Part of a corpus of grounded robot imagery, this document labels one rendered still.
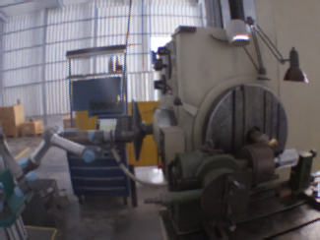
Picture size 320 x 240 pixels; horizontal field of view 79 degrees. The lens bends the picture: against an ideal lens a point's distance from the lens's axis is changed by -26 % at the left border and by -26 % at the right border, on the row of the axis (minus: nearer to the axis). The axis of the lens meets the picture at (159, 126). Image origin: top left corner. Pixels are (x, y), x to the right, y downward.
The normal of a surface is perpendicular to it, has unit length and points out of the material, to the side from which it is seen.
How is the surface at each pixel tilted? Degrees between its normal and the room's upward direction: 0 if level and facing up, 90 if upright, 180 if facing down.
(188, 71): 90
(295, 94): 90
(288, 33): 90
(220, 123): 90
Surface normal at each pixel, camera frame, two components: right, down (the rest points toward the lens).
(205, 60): 0.14, 0.18
